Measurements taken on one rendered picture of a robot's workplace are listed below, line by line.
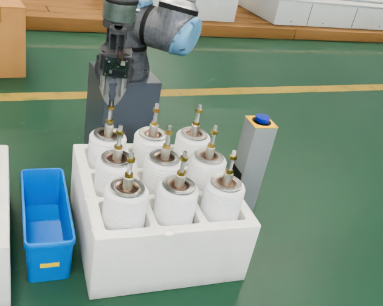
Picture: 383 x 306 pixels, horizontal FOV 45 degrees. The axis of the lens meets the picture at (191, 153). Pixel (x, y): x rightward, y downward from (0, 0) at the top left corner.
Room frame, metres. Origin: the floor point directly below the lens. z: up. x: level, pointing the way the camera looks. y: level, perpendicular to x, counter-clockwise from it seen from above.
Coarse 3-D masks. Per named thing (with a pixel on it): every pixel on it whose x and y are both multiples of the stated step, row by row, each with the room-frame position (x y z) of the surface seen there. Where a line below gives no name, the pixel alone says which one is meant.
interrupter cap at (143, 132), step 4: (144, 128) 1.11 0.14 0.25; (148, 128) 1.11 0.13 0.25; (140, 132) 1.08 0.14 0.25; (144, 132) 1.09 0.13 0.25; (148, 132) 1.10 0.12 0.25; (160, 132) 1.11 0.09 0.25; (164, 132) 1.11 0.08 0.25; (140, 136) 1.07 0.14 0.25; (144, 136) 1.07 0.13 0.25; (148, 136) 1.07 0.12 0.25; (152, 136) 1.08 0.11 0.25; (156, 136) 1.09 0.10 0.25; (160, 136) 1.09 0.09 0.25; (164, 136) 1.09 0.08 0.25; (152, 140) 1.05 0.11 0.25; (156, 140) 1.06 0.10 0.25; (160, 140) 1.06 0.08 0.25
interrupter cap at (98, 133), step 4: (100, 128) 1.06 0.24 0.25; (104, 128) 1.07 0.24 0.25; (116, 128) 1.08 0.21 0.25; (96, 132) 1.04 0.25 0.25; (100, 132) 1.04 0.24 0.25; (96, 136) 1.02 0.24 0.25; (100, 136) 1.02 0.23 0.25; (104, 136) 1.03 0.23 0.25; (112, 136) 1.04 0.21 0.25; (116, 136) 1.04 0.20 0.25; (104, 140) 1.01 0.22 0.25; (108, 140) 1.01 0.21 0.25; (112, 140) 1.01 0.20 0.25; (116, 140) 1.02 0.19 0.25
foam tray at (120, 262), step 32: (96, 224) 0.77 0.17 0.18; (192, 224) 0.84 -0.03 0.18; (224, 224) 0.86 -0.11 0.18; (256, 224) 0.89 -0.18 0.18; (96, 256) 0.73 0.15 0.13; (128, 256) 0.76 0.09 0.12; (160, 256) 0.79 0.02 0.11; (192, 256) 0.82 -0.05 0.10; (224, 256) 0.86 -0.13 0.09; (96, 288) 0.73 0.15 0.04; (128, 288) 0.76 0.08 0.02; (160, 288) 0.80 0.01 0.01
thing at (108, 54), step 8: (104, 24) 1.01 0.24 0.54; (112, 24) 0.99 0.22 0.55; (112, 32) 0.98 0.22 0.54; (120, 32) 0.98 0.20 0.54; (112, 40) 1.00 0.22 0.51; (120, 40) 1.00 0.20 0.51; (104, 48) 1.01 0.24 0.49; (112, 48) 1.00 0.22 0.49; (120, 48) 1.00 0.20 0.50; (128, 48) 1.04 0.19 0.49; (104, 56) 0.98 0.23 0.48; (112, 56) 0.98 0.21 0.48; (120, 56) 0.98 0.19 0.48; (128, 56) 0.99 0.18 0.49; (104, 64) 0.98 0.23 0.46; (112, 64) 0.98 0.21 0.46; (120, 64) 0.98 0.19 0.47; (128, 64) 0.99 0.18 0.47; (104, 72) 0.98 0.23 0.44; (112, 72) 0.98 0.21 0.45; (120, 72) 0.98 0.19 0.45; (128, 72) 0.99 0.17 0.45
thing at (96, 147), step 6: (90, 138) 1.02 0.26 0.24; (96, 138) 1.01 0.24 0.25; (90, 144) 1.02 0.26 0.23; (96, 144) 1.00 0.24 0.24; (102, 144) 1.00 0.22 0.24; (108, 144) 1.00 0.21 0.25; (90, 150) 1.01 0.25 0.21; (96, 150) 1.00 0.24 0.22; (102, 150) 1.00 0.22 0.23; (108, 150) 1.00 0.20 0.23; (90, 156) 1.01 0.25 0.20; (96, 156) 1.00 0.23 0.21; (90, 162) 1.01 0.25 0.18; (90, 168) 1.01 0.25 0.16
